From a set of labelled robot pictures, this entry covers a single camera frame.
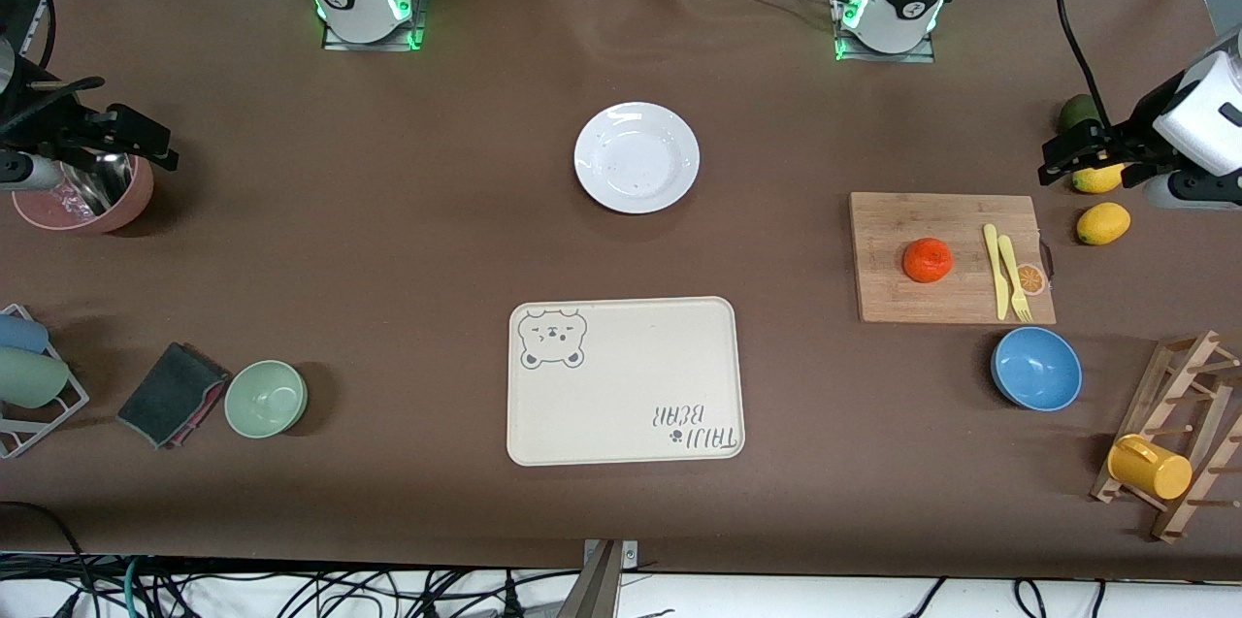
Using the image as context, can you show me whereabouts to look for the orange fruit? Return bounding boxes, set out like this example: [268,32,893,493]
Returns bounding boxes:
[902,238,954,284]

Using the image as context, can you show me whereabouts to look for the white round plate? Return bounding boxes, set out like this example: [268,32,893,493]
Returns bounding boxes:
[573,102,701,215]

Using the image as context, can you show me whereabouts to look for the yellow lemon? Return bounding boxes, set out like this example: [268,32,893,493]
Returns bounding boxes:
[1072,164,1127,195]
[1076,202,1132,246]

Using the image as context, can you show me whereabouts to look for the dark green avocado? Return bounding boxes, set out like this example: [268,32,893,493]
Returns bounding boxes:
[1058,94,1102,134]

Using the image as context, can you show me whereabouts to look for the metal scoop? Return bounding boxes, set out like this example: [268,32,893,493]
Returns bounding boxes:
[63,152,134,216]

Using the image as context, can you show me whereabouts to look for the pink bowl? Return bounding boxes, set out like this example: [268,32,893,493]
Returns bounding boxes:
[12,157,154,235]

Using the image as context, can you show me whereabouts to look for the yellow plastic fork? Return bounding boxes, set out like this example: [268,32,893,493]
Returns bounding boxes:
[997,234,1033,323]

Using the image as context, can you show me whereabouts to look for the yellow plastic knife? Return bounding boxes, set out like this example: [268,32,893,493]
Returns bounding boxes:
[983,223,1010,321]

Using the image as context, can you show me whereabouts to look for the blue cup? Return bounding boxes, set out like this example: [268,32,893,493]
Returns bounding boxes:
[0,313,49,355]

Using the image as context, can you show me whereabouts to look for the blue bowl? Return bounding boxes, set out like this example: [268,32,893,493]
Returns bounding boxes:
[991,326,1084,412]

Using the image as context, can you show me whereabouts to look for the wooden cutting board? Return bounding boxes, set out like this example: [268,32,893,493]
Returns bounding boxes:
[849,192,1058,326]

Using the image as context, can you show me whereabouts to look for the wooden mug rack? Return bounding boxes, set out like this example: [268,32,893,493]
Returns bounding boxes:
[1090,330,1242,543]

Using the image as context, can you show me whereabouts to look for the dark grey folded cloth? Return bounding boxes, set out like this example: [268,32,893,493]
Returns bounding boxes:
[116,342,231,449]

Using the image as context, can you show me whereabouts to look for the pale green cup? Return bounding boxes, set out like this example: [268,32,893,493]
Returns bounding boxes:
[0,346,71,409]

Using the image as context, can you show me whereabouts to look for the pink folded cloth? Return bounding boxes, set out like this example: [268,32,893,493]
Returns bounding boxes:
[167,374,231,450]

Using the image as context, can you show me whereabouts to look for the light green bowl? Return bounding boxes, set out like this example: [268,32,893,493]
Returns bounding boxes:
[224,360,309,439]

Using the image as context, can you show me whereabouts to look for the yellow mug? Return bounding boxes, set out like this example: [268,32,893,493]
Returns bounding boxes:
[1107,434,1193,502]

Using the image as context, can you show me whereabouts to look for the cream bear print tray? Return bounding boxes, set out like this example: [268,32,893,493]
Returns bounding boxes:
[507,296,746,468]

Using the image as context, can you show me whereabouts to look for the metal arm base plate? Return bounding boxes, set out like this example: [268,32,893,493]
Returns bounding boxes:
[323,0,429,52]
[833,0,937,64]

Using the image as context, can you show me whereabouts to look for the white wire rack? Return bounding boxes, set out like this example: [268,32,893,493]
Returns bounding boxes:
[0,303,90,460]

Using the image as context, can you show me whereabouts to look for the black floor cable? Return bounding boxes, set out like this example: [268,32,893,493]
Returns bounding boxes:
[0,500,95,618]

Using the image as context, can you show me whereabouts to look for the green floor cable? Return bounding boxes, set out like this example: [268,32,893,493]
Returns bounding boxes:
[122,555,148,618]

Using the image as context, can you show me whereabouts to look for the metal table bracket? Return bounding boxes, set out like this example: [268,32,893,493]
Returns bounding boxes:
[572,538,639,618]

